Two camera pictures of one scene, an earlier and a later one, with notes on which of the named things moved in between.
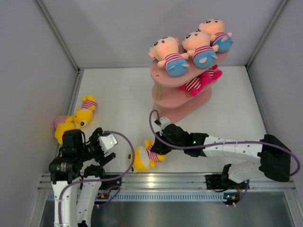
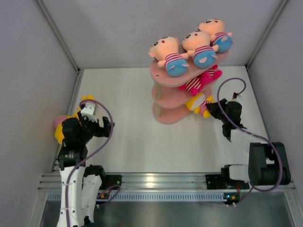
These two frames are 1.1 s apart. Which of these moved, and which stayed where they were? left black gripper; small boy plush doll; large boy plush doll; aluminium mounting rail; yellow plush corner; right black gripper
Moved: left black gripper; right black gripper
Stayed: aluminium mounting rail; yellow plush corner; large boy plush doll; small boy plush doll
